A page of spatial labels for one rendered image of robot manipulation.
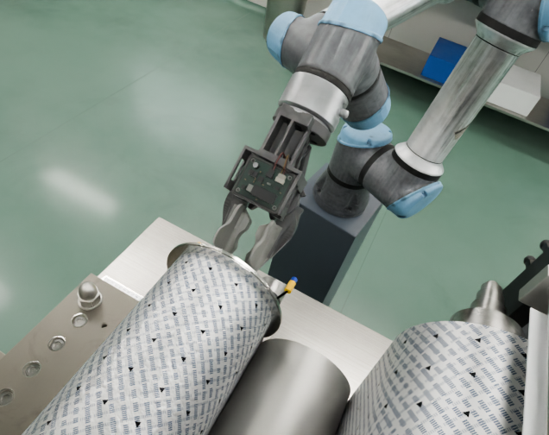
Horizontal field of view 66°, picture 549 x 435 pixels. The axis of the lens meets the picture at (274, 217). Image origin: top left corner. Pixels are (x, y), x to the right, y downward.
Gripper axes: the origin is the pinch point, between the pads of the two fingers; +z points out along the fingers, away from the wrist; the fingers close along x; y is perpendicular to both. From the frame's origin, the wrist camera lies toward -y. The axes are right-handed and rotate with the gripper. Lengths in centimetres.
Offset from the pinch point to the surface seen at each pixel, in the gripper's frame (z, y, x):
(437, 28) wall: -215, -288, -6
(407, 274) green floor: -18, -176, 43
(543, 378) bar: -6.3, 21.5, 25.3
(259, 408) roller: 9.4, 7.8, 10.6
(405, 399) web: -0.5, 18.2, 19.6
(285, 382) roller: 6.5, 5.8, 11.7
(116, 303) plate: 15.1, -13.6, -17.7
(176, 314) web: 3.8, 13.8, 0.4
